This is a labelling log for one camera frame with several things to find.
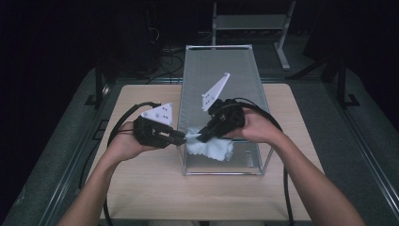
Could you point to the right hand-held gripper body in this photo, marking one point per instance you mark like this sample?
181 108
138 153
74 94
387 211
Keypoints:
229 116

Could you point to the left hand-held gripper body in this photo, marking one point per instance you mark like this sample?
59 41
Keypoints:
156 114

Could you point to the light blue cleaning cloth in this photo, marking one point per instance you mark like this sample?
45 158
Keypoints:
216 150

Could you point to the two-tier grey mesh rack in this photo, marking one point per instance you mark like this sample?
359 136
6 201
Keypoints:
219 78

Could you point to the person's right hand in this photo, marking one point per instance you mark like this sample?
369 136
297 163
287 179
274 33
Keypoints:
260 128

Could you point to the person's left hand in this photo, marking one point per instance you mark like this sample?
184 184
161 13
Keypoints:
125 144

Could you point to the black upright stand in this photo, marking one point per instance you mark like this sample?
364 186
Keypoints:
99 84
342 84

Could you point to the white metal stand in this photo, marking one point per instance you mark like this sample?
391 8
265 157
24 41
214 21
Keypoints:
251 22

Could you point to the metal frame rail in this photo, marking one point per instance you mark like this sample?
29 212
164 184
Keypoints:
370 157
76 157

